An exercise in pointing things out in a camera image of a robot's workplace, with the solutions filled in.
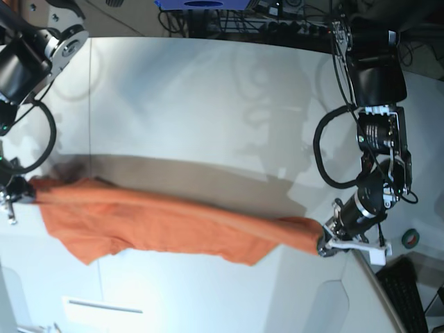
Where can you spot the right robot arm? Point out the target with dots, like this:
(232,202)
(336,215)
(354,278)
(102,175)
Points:
(43,43)

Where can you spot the black power strip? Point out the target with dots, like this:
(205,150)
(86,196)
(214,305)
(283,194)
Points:
(300,28)

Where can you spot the black keyboard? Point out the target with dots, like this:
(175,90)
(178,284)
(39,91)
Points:
(398,281)

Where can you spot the orange t-shirt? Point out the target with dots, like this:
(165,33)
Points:
(92,219)

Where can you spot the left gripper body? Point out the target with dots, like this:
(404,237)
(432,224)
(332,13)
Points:
(364,209)

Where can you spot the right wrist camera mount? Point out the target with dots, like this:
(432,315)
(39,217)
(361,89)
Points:
(7,207)

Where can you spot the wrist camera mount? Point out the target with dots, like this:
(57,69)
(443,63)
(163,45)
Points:
(7,207)
(377,253)

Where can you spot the blue box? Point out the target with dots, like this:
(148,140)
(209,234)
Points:
(203,4)

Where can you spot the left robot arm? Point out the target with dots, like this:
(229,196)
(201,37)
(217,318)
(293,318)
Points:
(371,82)

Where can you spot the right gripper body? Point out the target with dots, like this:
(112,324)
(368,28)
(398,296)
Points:
(17,190)

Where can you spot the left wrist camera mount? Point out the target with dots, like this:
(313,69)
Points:
(377,253)

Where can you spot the green tape roll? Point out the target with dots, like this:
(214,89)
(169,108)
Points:
(410,238)

